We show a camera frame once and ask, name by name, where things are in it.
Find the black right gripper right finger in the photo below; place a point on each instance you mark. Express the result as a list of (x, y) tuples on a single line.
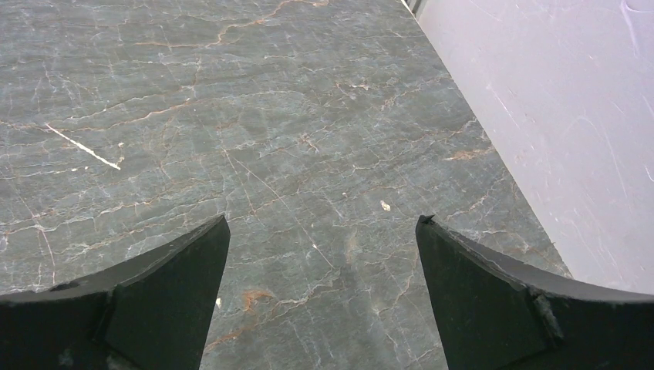
[(495, 312)]

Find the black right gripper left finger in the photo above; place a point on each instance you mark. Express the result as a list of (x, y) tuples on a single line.
[(152, 311)]

